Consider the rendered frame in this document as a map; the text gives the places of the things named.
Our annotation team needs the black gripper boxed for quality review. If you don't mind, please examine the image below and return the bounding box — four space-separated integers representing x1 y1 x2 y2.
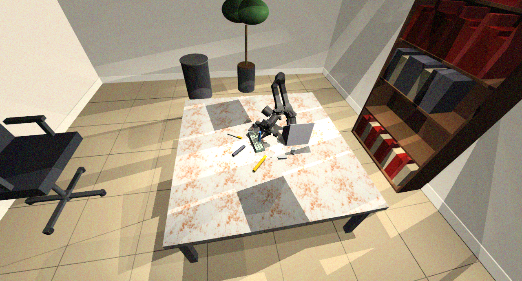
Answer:
255 119 278 139

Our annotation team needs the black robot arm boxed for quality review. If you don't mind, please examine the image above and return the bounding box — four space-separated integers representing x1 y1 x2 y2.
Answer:
261 72 297 128

